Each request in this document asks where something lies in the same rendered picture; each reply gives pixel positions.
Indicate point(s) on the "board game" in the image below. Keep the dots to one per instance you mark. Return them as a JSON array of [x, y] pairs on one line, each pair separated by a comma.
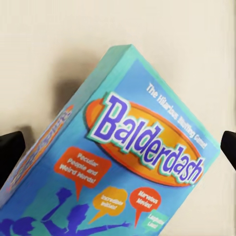
[[118, 160]]

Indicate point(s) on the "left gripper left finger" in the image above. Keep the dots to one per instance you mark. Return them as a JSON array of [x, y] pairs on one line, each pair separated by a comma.
[[12, 147]]

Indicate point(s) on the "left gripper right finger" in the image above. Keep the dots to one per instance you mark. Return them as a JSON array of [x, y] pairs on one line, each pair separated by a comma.
[[228, 146]]

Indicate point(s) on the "bed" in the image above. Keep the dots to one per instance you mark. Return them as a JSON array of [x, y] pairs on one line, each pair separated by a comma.
[[48, 48]]

